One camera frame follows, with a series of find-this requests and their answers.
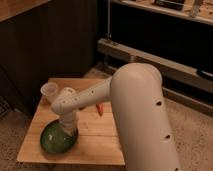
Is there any orange carrot piece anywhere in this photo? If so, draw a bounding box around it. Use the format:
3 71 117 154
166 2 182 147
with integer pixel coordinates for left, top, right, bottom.
96 104 104 116

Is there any clear plastic cup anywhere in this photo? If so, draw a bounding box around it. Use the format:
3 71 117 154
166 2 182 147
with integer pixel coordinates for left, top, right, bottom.
40 82 58 103

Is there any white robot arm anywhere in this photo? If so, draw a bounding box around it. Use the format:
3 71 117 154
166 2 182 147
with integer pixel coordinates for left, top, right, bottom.
52 63 181 171

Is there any metal shelf beam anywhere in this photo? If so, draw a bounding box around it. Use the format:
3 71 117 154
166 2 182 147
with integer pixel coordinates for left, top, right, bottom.
97 38 213 93

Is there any upper wooden shelf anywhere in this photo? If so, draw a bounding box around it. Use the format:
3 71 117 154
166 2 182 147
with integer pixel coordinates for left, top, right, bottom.
111 0 213 26

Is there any vertical metal pole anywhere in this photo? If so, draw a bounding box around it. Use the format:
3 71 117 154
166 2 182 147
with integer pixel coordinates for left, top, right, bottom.
107 0 111 41

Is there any green ceramic bowl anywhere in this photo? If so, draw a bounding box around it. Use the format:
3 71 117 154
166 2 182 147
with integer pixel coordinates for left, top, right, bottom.
40 120 78 155

